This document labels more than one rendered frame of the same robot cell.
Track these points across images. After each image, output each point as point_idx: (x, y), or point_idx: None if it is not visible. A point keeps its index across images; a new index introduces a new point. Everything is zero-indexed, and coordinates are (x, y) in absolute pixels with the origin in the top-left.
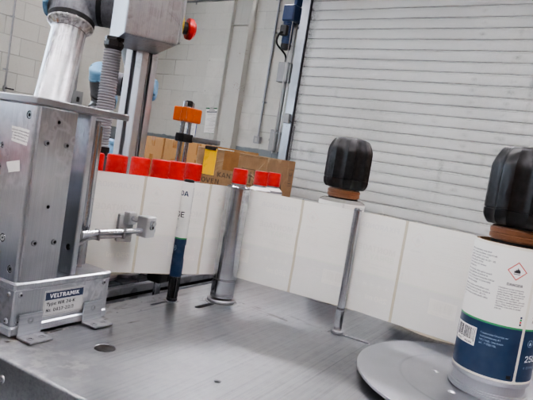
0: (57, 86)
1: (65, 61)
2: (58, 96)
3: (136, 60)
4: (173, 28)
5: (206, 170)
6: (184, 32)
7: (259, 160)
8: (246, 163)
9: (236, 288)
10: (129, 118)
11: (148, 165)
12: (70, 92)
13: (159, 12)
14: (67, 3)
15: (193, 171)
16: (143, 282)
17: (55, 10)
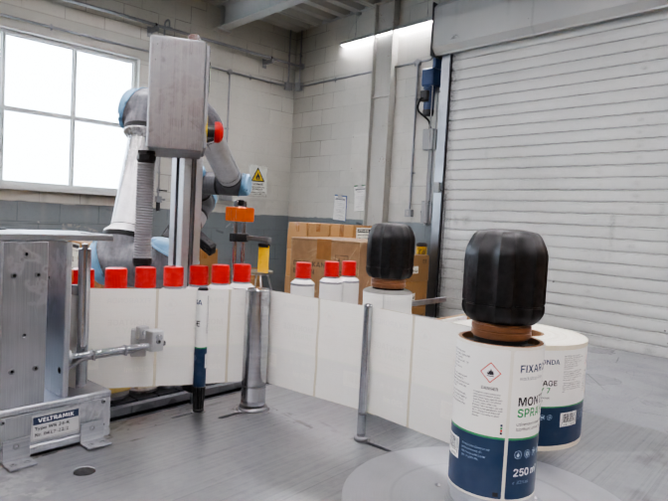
0: (133, 197)
1: None
2: (134, 207)
3: (180, 168)
4: (195, 134)
5: (261, 268)
6: (211, 136)
7: (351, 246)
8: (338, 250)
9: (282, 392)
10: (179, 225)
11: (180, 273)
12: None
13: (180, 121)
14: (137, 116)
15: (241, 272)
16: (184, 392)
17: (127, 124)
